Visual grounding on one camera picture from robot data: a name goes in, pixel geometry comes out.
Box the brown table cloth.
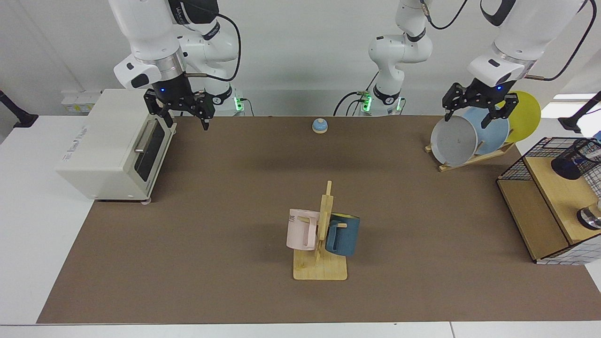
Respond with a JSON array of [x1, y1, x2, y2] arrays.
[[37, 115, 601, 324]]

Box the grey plate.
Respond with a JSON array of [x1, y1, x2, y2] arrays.
[[430, 115, 478, 167]]

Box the black base cables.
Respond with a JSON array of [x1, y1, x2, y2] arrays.
[[333, 70, 378, 116]]

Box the wire basket with wooden floor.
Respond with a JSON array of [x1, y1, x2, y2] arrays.
[[497, 137, 601, 266]]

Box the wooden cup stand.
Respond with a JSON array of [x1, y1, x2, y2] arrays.
[[293, 181, 348, 281]]

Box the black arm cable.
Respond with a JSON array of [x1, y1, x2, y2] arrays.
[[421, 0, 598, 81], [185, 13, 242, 83]]

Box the light blue plate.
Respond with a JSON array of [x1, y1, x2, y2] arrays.
[[462, 104, 510, 155]]

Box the pink cup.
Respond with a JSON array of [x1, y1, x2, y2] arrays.
[[286, 208, 321, 251]]

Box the black mesh pen holder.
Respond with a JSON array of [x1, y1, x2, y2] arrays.
[[551, 139, 601, 198]]

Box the dark blue cup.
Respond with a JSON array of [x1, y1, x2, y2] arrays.
[[325, 213, 361, 257]]

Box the yellow plate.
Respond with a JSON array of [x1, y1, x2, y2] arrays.
[[492, 91, 541, 144]]

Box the pale toaster oven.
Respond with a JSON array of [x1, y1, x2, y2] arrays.
[[55, 89, 178, 203]]

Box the wooden plate rack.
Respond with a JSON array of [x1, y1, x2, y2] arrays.
[[424, 141, 516, 173]]

